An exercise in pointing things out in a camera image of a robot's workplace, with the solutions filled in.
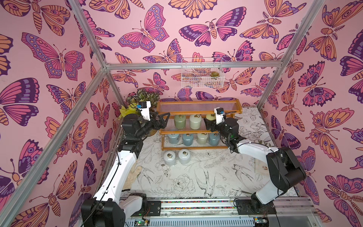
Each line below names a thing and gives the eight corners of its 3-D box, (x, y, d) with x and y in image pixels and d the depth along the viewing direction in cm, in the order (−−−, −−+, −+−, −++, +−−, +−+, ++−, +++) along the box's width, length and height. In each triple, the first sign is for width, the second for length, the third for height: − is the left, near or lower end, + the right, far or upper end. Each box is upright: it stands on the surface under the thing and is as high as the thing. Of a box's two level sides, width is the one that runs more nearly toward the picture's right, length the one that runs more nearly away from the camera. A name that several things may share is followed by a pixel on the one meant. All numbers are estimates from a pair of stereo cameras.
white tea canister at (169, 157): (164, 165, 90) (163, 160, 84) (165, 156, 94) (164, 150, 88) (175, 165, 90) (174, 160, 84) (175, 156, 94) (175, 150, 88)
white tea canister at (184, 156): (178, 163, 91) (178, 158, 85) (179, 154, 95) (178, 148, 89) (190, 163, 91) (190, 158, 85) (189, 154, 95) (190, 148, 89)
